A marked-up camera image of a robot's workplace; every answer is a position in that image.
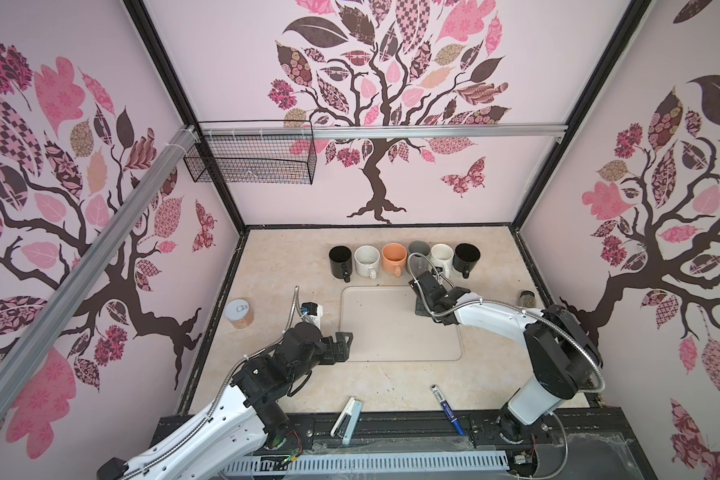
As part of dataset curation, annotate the grey mug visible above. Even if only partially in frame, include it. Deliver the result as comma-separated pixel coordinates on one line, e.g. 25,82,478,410
407,240,431,277

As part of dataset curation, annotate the black mug white base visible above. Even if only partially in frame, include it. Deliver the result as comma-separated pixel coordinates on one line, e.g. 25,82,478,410
453,243,481,279

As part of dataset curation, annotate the peach orange mug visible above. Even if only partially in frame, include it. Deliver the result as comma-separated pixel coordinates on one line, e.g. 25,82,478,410
381,243,408,278

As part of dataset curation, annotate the cream mug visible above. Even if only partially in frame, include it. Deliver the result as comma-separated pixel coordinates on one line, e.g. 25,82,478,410
354,245,381,280

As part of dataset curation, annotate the translucent plastic tray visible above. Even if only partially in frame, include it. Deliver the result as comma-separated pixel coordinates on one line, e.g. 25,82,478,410
339,286,463,363

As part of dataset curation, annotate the white stapler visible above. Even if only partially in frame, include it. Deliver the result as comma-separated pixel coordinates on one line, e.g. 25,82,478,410
330,397,363,446

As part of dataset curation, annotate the glass spice jar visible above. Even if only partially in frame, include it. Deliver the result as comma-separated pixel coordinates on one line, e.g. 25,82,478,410
518,290,537,308

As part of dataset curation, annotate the orange tin can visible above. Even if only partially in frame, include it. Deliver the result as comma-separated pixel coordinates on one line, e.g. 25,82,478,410
224,299,254,329

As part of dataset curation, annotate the blue marker pen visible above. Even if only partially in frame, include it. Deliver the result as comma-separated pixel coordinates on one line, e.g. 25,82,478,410
430,384,465,436

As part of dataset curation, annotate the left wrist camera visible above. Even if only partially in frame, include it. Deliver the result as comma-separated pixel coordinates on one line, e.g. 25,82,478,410
300,302,324,329

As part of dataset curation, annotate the white slotted cable duct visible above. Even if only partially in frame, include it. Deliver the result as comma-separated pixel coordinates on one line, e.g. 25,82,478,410
220,451,509,478

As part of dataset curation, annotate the black wire basket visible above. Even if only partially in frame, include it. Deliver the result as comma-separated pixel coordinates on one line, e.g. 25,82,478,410
184,120,317,185

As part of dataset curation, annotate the black base frame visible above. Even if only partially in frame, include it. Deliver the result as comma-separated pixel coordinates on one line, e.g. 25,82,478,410
117,402,656,479

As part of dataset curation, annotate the back aluminium rail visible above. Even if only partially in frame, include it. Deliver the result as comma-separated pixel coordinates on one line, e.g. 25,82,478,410
201,122,568,140

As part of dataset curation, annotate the aluminium rail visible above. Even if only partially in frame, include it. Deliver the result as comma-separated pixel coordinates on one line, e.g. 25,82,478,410
201,122,568,140
0,125,198,421

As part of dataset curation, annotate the left aluminium rail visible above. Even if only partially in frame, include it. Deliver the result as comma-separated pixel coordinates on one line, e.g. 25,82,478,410
0,125,198,421

